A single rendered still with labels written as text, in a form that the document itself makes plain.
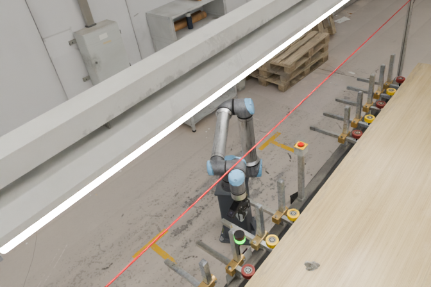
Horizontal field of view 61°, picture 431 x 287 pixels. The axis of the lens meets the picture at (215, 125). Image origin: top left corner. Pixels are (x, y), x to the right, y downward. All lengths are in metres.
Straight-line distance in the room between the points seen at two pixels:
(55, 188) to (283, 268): 1.71
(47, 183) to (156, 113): 0.27
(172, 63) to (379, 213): 1.97
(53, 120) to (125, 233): 3.18
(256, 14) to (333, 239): 1.64
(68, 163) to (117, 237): 3.14
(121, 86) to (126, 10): 3.60
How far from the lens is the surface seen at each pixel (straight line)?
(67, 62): 4.12
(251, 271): 2.27
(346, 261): 2.33
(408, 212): 2.63
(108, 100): 0.77
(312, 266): 2.28
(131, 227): 3.91
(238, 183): 2.08
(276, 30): 1.17
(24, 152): 0.72
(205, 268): 2.06
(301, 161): 2.58
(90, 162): 0.77
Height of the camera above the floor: 2.80
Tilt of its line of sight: 35 degrees down
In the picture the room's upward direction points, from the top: 10 degrees counter-clockwise
